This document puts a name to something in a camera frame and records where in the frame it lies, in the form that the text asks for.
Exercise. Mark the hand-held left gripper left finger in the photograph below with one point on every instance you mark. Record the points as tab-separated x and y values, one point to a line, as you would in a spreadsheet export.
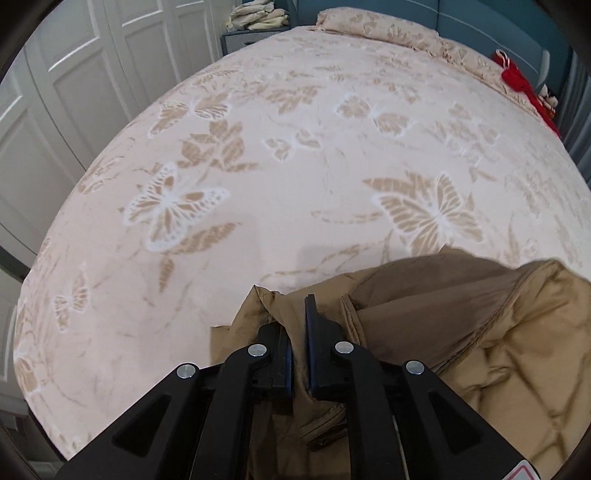
279	369

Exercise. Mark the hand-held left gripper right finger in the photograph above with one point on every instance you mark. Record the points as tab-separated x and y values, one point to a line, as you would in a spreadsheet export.
321	364

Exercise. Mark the tan quilted jacket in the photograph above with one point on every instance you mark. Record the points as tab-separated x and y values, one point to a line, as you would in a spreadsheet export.
508	346

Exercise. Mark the stack of cream folded clothes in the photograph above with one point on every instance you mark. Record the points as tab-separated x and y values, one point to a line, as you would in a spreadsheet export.
258	18

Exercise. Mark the floral butterfly blanket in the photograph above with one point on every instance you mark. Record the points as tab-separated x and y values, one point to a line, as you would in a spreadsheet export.
277	207

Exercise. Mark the grey nightstand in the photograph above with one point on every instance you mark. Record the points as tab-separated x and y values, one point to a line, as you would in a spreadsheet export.
240	44

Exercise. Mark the floral pillow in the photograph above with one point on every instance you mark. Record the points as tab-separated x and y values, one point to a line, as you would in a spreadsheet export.
443	44
346	21

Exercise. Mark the red garment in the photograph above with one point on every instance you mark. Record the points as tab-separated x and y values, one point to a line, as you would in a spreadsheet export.
521	83

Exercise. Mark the white panelled wardrobe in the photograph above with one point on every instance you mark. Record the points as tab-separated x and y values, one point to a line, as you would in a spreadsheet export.
69	92

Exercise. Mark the small dolls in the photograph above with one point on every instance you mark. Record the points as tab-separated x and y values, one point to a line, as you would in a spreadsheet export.
549	97

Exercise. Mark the grey curtain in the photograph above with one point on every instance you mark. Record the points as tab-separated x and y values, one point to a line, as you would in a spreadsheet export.
577	115

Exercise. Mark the blue upholstered headboard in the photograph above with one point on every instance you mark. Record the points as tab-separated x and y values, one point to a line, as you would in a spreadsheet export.
485	23

